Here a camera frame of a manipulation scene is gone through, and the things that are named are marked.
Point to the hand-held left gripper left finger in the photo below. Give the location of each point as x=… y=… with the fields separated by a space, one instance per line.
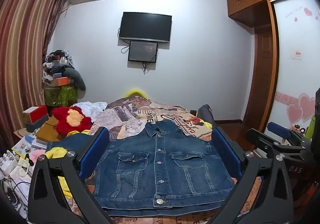
x=96 y=150

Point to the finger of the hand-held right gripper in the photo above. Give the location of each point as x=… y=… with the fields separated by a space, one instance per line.
x=278 y=129
x=280 y=148

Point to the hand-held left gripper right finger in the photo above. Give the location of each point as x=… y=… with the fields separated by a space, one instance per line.
x=226 y=154

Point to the blue denim vest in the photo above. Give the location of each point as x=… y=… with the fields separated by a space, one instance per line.
x=162 y=161

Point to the green bottle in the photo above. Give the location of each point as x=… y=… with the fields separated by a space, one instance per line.
x=310 y=128

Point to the folded blue denim garment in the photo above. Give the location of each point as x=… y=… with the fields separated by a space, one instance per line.
x=62 y=142

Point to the yellow fleece blanket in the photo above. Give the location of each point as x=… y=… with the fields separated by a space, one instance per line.
x=58 y=154

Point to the red plush toy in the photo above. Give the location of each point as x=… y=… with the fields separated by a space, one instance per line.
x=72 y=119

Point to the white cloth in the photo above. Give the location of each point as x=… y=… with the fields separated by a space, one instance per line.
x=91 y=109

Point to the blue grey hanging garment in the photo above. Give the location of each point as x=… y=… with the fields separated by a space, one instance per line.
x=206 y=114

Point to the brown cardboard box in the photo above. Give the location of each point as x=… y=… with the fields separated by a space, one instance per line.
x=48 y=130

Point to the wooden chair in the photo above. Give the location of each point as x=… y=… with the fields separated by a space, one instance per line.
x=193 y=112

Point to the printed blanket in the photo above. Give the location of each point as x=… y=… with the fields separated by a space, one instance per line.
x=140 y=114

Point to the brown wooden door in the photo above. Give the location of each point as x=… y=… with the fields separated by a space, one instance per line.
x=261 y=74

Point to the grey box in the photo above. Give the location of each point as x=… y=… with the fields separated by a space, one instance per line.
x=37 y=124

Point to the white heart print sliding door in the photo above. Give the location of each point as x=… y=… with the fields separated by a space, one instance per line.
x=295 y=64

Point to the stack of books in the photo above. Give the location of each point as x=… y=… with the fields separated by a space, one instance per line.
x=27 y=145

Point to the yellow pillow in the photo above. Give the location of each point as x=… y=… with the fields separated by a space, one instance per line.
x=136 y=93

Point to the red and white box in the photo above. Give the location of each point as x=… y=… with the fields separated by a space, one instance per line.
x=35 y=113

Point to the red white sticker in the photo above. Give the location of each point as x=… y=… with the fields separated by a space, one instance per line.
x=297 y=54

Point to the orange box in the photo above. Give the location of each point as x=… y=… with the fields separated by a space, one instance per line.
x=58 y=81

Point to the pile of clutter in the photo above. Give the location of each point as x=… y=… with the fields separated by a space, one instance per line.
x=56 y=64

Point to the small black monitor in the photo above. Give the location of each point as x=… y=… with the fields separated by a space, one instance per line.
x=142 y=51

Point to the striped brown curtain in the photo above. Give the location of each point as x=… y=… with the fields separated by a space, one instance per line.
x=23 y=51

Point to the black wall television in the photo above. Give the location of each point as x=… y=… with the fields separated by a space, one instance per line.
x=145 y=26

